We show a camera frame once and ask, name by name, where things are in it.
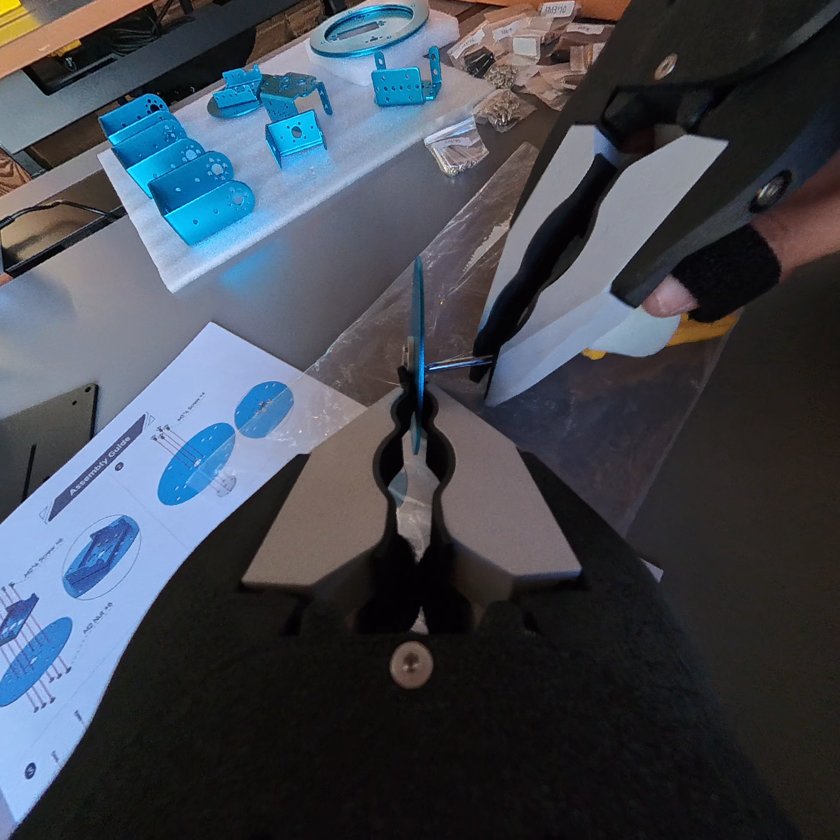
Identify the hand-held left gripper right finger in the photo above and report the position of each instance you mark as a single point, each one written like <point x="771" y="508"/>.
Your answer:
<point x="512" y="512"/>

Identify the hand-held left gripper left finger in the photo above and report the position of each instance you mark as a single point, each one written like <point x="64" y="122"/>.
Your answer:
<point x="321" y="518"/>

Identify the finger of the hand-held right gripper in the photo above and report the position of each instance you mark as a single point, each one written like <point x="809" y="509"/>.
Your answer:
<point x="623" y="229"/>
<point x="558" y="177"/>

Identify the blue round metal disc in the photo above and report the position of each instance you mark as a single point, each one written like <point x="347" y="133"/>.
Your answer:
<point x="417" y="328"/>

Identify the wood-edged office desk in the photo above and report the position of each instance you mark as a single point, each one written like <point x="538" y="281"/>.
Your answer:
<point x="164" y="59"/>

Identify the person's right hand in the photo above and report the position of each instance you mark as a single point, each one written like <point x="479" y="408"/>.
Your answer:
<point x="807" y="223"/>

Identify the clear plastic bag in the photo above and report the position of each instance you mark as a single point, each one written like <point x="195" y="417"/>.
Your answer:
<point x="590" y="426"/>

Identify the pile of small screw bags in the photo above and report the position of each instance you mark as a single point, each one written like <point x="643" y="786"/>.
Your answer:
<point x="512" y="65"/>

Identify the orange and white cardboard box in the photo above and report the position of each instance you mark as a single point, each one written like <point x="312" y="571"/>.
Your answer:
<point x="590" y="6"/>

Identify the white assembly instruction sheet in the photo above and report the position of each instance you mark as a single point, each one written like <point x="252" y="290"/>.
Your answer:
<point x="131" y="426"/>

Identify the white foam sheet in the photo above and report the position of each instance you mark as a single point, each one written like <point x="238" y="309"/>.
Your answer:
<point x="328" y="184"/>

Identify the black metal plate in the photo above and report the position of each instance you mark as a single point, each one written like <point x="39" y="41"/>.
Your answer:
<point x="52" y="426"/>

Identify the wide blue perforated bracket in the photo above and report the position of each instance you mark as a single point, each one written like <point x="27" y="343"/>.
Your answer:
<point x="400" y="85"/>

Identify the small blue U bracket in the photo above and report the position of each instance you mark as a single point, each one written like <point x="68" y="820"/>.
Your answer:
<point x="292" y="134"/>

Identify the blue metal U bracket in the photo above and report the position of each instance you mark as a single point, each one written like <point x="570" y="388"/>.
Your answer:
<point x="157" y="167"/>
<point x="184" y="187"/>
<point x="203" y="216"/>
<point x="124" y="115"/>
<point x="138" y="141"/>

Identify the blue angled bracket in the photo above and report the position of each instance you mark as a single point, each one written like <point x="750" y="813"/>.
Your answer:
<point x="233" y="98"/>

